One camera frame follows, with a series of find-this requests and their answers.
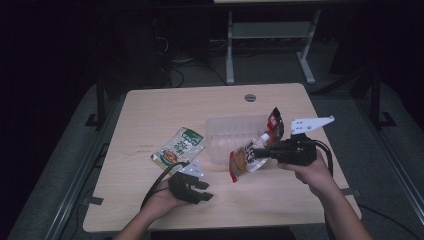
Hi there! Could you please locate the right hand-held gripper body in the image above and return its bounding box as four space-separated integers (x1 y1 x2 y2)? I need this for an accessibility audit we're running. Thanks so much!
268 115 336 167

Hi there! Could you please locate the red orange snack packet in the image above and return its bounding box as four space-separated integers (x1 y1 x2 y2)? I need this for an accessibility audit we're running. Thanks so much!
228 131 272 184

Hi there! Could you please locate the black metal stand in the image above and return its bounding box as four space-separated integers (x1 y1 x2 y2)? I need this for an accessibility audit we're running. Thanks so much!
84 74 108 129
369 66 398 129

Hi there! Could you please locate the red black meat snack packet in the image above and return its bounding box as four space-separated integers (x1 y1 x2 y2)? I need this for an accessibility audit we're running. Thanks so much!
265 106 285 146

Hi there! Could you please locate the white metal table frame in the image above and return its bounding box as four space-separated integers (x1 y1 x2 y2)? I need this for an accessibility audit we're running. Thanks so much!
225 9 322 85

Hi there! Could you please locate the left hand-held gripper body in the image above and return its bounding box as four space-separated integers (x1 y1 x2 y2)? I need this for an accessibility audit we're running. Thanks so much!
168 160 205 205

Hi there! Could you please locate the left hand-held gripper black cable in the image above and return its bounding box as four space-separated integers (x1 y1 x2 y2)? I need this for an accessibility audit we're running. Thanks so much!
140 161 189 209

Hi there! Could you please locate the right hand-held gripper black cable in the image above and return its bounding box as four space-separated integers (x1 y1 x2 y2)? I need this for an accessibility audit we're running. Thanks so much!
311 139 335 178

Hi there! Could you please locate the grey tape strip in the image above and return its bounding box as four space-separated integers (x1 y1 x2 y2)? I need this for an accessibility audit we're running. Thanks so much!
81 195 105 206

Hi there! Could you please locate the clear plastic divider container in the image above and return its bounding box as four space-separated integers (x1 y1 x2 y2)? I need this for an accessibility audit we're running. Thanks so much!
204 114 279 165

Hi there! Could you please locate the person's left hand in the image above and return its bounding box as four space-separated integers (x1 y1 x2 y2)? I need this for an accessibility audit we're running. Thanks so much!
141 182 189 219

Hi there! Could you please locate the green white snack packet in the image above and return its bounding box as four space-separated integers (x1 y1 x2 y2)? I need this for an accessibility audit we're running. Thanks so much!
150 126 205 168

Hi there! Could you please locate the person's right hand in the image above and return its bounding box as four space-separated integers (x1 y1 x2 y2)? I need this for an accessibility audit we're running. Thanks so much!
276 151 338 198

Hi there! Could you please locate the hand-held gripper black cable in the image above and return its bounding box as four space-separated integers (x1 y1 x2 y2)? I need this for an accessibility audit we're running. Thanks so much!
140 161 189 209
311 139 335 178

